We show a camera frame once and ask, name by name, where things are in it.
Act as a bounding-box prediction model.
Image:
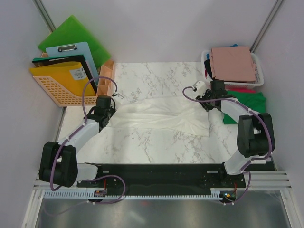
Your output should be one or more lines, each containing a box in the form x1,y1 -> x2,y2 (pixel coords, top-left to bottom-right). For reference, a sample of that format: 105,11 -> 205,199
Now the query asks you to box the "white printed t shirt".
108,96 -> 223,137

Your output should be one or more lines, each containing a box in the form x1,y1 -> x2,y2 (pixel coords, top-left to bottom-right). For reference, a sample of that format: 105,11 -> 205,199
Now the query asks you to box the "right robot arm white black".
194,81 -> 275,187

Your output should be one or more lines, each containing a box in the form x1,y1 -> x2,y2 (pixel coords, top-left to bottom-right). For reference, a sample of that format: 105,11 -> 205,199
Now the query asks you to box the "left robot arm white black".
38,95 -> 116,191

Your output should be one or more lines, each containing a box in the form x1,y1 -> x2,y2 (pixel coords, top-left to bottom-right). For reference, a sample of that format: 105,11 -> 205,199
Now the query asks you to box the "white laundry basket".
201,50 -> 264,89

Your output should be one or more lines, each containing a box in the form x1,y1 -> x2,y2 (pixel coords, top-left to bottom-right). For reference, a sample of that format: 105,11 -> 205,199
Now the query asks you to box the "peach compartment organizer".
96,59 -> 116,98

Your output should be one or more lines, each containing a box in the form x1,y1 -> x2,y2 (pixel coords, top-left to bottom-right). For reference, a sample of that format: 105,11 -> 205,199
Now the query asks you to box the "red t shirt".
229,88 -> 256,94

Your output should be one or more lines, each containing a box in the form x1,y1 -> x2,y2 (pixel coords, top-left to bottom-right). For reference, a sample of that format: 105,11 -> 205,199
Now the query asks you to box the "black garment in basket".
204,59 -> 212,78

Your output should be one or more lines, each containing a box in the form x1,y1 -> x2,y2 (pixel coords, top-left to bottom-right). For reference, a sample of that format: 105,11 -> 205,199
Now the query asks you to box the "pink folded t shirt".
209,46 -> 256,82

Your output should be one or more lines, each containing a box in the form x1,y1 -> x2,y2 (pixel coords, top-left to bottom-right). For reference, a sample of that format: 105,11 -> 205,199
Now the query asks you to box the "orange mesh file holder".
33,52 -> 105,107

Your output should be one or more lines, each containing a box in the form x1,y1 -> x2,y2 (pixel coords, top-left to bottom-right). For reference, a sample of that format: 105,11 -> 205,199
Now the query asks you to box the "green t shirt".
228,90 -> 266,113

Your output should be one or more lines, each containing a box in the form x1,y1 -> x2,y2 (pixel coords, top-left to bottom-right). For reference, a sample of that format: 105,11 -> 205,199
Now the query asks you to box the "yellow folder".
29,61 -> 92,96

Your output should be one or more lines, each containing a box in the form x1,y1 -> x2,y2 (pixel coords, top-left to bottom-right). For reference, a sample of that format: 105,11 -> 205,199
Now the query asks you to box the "black folder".
32,55 -> 93,79

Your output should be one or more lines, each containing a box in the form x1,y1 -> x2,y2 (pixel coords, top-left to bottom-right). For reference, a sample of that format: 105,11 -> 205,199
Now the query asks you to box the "light blue clipboard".
46,42 -> 98,85

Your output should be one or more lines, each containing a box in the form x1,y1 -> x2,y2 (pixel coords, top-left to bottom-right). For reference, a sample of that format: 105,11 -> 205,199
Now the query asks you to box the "green plastic board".
38,15 -> 111,67

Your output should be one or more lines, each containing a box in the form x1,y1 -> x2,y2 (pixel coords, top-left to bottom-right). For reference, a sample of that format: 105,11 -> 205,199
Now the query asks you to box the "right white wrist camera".
193,81 -> 208,96

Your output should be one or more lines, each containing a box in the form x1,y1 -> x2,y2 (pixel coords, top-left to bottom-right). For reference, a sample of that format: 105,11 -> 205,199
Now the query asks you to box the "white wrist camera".
193,81 -> 208,96
112,93 -> 125,109

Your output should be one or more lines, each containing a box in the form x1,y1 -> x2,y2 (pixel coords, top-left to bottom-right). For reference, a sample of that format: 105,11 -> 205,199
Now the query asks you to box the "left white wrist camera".
112,93 -> 125,109

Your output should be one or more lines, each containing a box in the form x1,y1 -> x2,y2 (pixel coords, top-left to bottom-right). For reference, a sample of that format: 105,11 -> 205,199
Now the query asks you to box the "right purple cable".
182,86 -> 273,206

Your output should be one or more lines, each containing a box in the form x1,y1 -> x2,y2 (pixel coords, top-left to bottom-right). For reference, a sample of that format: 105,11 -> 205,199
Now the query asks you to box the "purple cable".
49,76 -> 126,205
182,86 -> 273,206

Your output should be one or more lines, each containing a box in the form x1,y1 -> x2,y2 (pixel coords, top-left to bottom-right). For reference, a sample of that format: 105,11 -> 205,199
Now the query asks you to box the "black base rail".
77,164 -> 248,195

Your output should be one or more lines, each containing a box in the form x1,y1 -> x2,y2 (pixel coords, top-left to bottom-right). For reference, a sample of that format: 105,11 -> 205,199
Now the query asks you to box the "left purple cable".
49,76 -> 126,205

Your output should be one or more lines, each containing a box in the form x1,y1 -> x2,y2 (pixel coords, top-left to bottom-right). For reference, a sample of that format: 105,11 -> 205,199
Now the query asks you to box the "white cable duct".
43,190 -> 222,200

